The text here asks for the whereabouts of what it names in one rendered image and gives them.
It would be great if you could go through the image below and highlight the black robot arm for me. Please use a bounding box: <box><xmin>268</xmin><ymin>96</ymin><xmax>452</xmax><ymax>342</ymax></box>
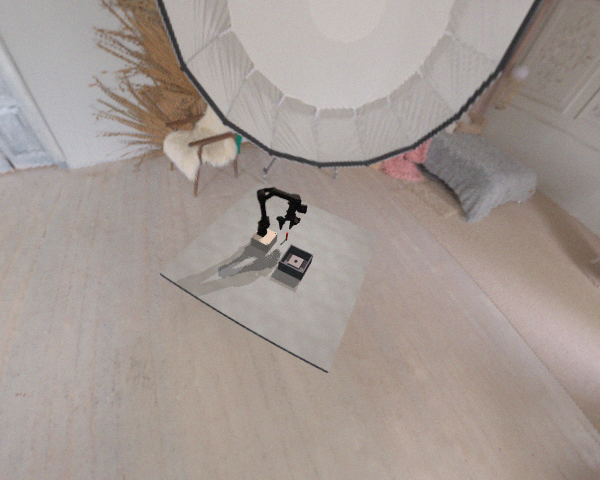
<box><xmin>256</xmin><ymin>188</ymin><xmax>308</xmax><ymax>237</ymax></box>

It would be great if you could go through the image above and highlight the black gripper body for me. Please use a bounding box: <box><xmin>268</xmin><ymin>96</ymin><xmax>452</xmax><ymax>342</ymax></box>
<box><xmin>276</xmin><ymin>210</ymin><xmax>295</xmax><ymax>223</ymax></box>

